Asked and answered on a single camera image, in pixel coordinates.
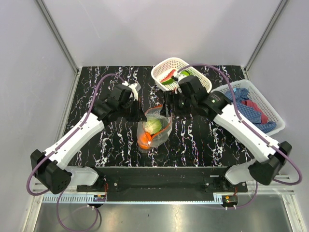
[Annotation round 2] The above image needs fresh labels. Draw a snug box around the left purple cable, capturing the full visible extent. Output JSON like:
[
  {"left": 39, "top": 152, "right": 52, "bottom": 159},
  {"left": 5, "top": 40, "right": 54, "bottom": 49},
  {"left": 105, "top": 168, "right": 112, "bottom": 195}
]
[{"left": 26, "top": 73, "right": 128, "bottom": 196}]

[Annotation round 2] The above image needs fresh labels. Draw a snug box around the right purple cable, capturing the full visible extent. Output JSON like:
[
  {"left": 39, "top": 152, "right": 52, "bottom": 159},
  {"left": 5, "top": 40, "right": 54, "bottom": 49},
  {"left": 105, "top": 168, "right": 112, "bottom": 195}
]
[{"left": 177, "top": 64, "right": 303, "bottom": 186}]

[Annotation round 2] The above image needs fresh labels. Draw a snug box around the purple cable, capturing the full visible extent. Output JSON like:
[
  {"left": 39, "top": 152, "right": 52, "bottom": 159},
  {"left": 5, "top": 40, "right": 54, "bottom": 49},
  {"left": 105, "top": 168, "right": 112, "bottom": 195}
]
[
  {"left": 177, "top": 64, "right": 303, "bottom": 186},
  {"left": 26, "top": 73, "right": 128, "bottom": 196}
]

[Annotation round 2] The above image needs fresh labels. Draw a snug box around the fake watermelon slice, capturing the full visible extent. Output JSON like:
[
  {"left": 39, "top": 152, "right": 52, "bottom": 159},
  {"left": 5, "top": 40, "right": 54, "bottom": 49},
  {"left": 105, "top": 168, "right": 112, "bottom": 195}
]
[{"left": 160, "top": 69, "right": 176, "bottom": 85}]

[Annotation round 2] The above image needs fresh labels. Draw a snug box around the clear zip top bag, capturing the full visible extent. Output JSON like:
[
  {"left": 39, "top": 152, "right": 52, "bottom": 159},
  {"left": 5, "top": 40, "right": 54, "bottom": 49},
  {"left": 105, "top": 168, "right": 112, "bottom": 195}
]
[{"left": 137, "top": 105, "right": 172, "bottom": 153}]

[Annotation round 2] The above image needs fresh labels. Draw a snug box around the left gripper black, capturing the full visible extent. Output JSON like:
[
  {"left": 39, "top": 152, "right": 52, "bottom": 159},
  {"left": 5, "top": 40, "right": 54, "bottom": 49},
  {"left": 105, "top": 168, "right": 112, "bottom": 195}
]
[{"left": 119, "top": 97, "right": 148, "bottom": 122}]

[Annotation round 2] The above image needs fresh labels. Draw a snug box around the aluminium frame rail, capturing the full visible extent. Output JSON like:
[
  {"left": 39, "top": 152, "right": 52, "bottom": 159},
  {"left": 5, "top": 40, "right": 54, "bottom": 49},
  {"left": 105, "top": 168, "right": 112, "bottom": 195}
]
[{"left": 43, "top": 181, "right": 293, "bottom": 207}]

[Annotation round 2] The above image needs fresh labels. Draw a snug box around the white perforated basket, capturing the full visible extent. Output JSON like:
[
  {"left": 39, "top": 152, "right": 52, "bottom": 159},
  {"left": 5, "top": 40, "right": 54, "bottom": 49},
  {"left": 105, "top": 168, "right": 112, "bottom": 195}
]
[{"left": 151, "top": 58, "right": 212, "bottom": 92}]

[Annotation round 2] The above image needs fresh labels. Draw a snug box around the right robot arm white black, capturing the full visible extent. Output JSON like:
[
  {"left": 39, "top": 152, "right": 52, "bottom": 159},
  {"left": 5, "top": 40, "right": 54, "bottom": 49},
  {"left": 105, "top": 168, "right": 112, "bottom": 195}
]
[{"left": 162, "top": 76, "right": 292, "bottom": 192}]

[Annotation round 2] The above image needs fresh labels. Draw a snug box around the fake green apple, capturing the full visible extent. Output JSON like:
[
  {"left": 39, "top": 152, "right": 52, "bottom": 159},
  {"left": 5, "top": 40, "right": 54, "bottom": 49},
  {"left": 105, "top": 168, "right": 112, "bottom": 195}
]
[{"left": 181, "top": 71, "right": 190, "bottom": 76}]

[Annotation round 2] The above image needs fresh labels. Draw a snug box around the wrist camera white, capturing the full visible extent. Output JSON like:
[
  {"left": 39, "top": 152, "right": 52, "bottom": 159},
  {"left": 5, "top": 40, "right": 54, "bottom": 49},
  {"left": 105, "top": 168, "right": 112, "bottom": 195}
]
[
  {"left": 172, "top": 73, "right": 186, "bottom": 94},
  {"left": 122, "top": 81, "right": 141, "bottom": 100}
]

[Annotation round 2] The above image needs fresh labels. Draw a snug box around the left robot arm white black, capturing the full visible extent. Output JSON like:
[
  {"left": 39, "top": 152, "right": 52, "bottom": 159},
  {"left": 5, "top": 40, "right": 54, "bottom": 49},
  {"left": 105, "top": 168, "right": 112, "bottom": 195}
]
[{"left": 30, "top": 82, "right": 147, "bottom": 194}]

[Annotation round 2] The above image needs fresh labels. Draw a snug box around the fake orange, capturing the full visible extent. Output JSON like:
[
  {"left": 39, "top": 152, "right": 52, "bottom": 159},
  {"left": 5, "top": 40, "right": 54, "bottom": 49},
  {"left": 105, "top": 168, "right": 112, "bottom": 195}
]
[{"left": 138, "top": 132, "right": 152, "bottom": 149}]

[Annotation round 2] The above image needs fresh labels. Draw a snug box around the red cloth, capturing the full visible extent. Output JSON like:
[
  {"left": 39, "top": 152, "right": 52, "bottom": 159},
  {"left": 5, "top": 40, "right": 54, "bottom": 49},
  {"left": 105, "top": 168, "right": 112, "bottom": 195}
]
[{"left": 241, "top": 100, "right": 268, "bottom": 124}]

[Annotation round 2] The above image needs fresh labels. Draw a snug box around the white laundry basket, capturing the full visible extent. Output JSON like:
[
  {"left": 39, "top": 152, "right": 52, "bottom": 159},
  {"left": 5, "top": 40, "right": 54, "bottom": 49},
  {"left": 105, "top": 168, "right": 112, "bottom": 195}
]
[{"left": 213, "top": 80, "right": 285, "bottom": 136}]

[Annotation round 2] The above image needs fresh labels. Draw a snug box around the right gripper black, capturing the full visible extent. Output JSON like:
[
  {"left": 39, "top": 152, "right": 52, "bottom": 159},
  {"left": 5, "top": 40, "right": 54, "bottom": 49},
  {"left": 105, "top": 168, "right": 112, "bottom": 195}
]
[{"left": 159, "top": 89, "right": 196, "bottom": 117}]

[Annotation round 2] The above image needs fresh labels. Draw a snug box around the blue patterned cloth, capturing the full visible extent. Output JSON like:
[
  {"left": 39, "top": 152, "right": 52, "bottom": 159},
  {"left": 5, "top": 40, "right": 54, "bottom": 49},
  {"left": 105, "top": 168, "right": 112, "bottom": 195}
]
[{"left": 233, "top": 88, "right": 277, "bottom": 133}]

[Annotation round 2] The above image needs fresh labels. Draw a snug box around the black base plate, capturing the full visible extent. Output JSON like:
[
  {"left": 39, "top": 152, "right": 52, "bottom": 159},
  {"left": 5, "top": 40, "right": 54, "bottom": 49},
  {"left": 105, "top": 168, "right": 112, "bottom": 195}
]
[{"left": 77, "top": 167, "right": 248, "bottom": 203}]

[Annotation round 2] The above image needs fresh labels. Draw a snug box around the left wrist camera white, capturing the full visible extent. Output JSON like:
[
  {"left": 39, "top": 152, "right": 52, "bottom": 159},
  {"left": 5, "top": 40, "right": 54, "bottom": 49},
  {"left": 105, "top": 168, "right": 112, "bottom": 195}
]
[{"left": 122, "top": 81, "right": 141, "bottom": 100}]

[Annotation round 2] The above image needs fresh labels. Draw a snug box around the fake green cabbage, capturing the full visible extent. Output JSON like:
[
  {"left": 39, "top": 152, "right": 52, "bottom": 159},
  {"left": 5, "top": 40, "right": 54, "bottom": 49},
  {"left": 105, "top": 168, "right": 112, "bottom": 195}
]
[{"left": 144, "top": 119, "right": 162, "bottom": 135}]

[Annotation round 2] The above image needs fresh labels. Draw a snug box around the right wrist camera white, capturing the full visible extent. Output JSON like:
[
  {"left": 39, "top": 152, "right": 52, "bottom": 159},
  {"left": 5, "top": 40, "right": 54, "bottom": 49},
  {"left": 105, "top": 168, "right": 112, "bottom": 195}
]
[{"left": 172, "top": 73, "right": 186, "bottom": 94}]

